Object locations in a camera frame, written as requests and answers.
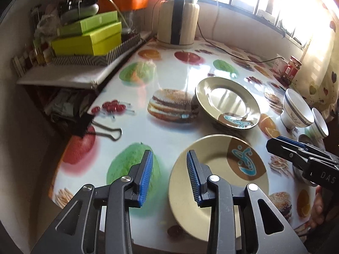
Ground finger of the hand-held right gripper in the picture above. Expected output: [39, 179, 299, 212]
[266, 138, 311, 168]
[275, 136, 339, 162]

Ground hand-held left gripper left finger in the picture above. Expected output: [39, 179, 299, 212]
[31, 149, 154, 254]

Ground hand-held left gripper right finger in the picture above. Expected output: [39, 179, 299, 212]
[186, 150, 309, 254]

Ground beige plate brown teal print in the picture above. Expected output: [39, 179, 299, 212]
[169, 135, 270, 240]

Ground large white bowl blue stripe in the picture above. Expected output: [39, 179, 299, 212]
[281, 88, 315, 131]

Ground person's right hand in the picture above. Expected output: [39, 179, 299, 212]
[311, 186, 329, 228]

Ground small white bowl blue stripe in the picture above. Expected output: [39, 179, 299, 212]
[308, 108, 329, 139]

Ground fruit print tablecloth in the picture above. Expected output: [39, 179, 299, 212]
[49, 38, 322, 246]

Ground black binder clip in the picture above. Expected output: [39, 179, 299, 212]
[91, 120, 123, 141]

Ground red label glass jar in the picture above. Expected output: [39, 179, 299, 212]
[281, 55, 302, 82]

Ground heart print curtain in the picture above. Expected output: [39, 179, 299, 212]
[299, 0, 339, 122]

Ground crumpled plastic bags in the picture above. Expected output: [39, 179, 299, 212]
[44, 88, 94, 123]

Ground striped tray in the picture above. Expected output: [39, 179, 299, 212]
[51, 33, 141, 67]

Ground white shelf board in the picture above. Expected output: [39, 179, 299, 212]
[17, 30, 153, 90]

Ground large green box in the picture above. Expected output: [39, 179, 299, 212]
[51, 22, 122, 57]

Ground cream thermos kettle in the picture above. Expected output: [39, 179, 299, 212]
[157, 0, 199, 50]

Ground flat green box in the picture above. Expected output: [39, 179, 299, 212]
[57, 11, 118, 36]

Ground pale green gourd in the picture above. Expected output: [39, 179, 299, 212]
[60, 3, 99, 25]

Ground orange plastic basin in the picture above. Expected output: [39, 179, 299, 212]
[97, 0, 149, 11]

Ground black cable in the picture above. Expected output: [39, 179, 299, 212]
[196, 22, 285, 64]

